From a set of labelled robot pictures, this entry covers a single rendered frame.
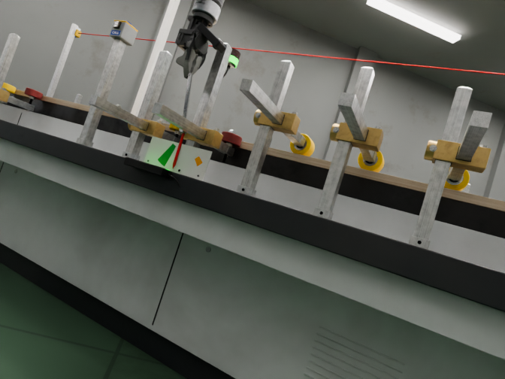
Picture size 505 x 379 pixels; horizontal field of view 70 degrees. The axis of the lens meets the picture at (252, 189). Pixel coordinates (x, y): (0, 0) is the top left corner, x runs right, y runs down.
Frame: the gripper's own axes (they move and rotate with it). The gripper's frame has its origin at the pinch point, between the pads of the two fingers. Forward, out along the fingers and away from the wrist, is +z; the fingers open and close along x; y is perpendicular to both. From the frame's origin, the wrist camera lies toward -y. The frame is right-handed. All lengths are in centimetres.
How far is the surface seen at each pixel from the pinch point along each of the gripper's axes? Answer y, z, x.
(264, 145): -31.7, 15.7, -5.8
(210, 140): -12.9, 18.5, -5.1
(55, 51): 391, -75, -194
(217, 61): -4.6, -8.6, -5.9
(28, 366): 12, 102, 11
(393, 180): -68, 12, -27
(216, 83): -6.5, -1.0, -6.8
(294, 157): -33.9, 13.2, -27.2
